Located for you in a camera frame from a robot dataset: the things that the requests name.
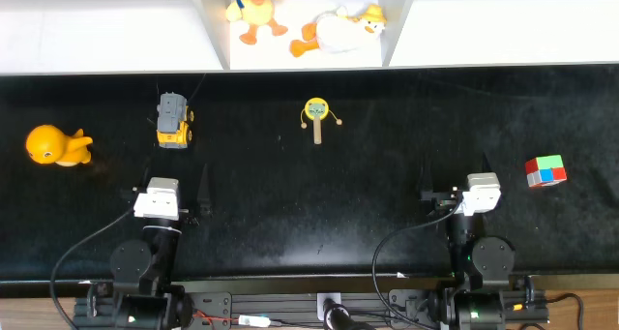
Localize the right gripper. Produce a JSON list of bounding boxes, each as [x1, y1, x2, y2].
[[418, 151, 493, 213]]

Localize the mounting rail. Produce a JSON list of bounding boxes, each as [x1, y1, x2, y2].
[[72, 274, 587, 330]]

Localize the many-coloured puzzle cube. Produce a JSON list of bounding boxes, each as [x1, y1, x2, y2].
[[524, 154, 569, 190]]

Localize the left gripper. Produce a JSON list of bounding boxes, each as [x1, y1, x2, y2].
[[139, 163, 215, 226]]

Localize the white plush duck yellow hat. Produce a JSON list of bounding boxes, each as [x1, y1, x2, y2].
[[288, 3, 388, 59]]

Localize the white shelf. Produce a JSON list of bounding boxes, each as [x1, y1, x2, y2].
[[0, 0, 619, 75]]

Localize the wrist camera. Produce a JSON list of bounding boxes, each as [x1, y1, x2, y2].
[[460, 171, 503, 217], [133, 176, 182, 222]]

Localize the grey and yellow toy truck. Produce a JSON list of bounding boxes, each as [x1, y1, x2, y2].
[[155, 92, 195, 150]]

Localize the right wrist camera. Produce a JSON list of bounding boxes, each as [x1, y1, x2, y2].
[[460, 171, 503, 217]]

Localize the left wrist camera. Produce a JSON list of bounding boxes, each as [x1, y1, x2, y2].
[[133, 176, 182, 222]]

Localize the black cable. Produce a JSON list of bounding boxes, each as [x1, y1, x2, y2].
[[49, 207, 137, 330], [370, 199, 466, 330]]

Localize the yellow rubber duck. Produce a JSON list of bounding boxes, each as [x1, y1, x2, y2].
[[24, 124, 94, 168]]

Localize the yellow rattle drum toy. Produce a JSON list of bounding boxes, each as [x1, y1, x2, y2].
[[299, 97, 344, 146]]

